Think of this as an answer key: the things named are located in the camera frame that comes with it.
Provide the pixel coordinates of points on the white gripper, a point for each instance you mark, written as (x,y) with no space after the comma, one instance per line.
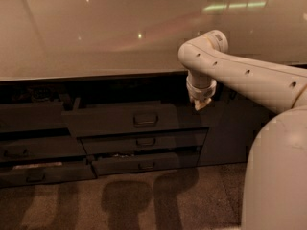
(201,93)

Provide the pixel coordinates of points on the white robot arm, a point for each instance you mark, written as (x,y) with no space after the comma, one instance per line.
(275,190)

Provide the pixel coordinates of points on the dark cabinet door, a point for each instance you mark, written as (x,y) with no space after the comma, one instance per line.
(230,140)

